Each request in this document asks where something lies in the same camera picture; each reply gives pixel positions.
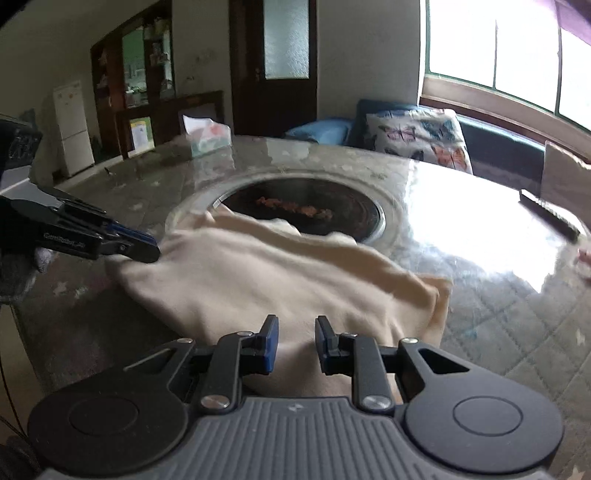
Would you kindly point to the white refrigerator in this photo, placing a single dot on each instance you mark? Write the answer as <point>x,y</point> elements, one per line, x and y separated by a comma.
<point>72,125</point>

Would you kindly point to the pink small toy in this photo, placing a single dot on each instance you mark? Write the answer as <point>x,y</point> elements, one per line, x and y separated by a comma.
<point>584,256</point>

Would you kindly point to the cream beige garment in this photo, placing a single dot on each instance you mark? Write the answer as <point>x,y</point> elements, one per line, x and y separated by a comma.
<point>220,272</point>

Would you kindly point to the tissue box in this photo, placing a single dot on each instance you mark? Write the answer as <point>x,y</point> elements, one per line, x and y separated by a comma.
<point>205,136</point>

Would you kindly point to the butterfly print pillow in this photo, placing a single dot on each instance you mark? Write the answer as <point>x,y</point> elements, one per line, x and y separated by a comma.
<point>429,135</point>

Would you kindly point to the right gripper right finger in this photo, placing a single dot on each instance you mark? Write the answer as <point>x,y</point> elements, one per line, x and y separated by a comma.
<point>361,359</point>

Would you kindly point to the dark wooden door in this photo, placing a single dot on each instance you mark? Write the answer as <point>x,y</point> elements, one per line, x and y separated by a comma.
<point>273,47</point>

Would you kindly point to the blue sofa bench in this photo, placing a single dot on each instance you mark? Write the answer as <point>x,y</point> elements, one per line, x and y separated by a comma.
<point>496,154</point>

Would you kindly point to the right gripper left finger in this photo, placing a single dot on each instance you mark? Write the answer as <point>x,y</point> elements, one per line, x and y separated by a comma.
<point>235,356</point>

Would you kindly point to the dark wooden cabinet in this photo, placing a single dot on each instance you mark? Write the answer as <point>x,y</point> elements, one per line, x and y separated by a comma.
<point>137,100</point>

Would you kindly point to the quilted star table cover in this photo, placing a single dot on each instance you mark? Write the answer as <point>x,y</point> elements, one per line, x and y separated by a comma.
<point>520,304</point>

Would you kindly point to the round inset table stove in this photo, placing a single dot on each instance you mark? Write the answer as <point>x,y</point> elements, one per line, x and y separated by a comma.
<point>314,202</point>

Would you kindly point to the green framed window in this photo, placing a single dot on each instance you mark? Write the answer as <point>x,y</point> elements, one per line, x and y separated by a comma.
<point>534,51</point>

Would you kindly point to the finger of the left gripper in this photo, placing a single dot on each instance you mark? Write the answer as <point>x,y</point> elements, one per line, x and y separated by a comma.
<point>139,251</point>
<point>89,217</point>

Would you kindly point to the black remote control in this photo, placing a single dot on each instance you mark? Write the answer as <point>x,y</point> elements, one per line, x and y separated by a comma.
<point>540,208</point>

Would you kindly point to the plain beige pillow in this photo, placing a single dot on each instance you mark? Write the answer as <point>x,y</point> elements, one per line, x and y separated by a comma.
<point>566,181</point>

